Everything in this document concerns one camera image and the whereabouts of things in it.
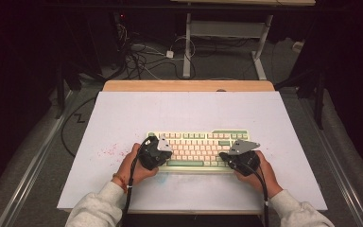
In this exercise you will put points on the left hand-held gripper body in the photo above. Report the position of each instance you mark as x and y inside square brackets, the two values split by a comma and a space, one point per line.
[152, 154]

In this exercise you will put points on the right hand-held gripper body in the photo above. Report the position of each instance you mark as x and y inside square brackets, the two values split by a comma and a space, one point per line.
[244, 159]

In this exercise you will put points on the cream pink green keyboard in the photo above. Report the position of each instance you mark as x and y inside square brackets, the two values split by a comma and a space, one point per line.
[198, 151]

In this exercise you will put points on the person's left hand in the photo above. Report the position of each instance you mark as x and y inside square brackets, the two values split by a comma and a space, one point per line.
[135, 167]

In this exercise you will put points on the person's right hand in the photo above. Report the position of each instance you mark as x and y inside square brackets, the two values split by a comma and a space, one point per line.
[264, 176]

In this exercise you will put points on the white table mat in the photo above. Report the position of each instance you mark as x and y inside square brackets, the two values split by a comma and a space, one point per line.
[186, 110]

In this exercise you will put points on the black stand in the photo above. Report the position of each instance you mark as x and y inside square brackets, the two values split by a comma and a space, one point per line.
[318, 94]
[60, 91]

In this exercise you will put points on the white power adapter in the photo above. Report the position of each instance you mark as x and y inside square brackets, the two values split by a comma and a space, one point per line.
[169, 54]

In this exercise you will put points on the metal floor rail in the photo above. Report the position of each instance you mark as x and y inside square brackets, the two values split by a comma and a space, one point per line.
[34, 157]
[337, 157]

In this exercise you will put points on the white metal desk frame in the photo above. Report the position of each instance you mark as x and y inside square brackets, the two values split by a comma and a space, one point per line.
[223, 30]

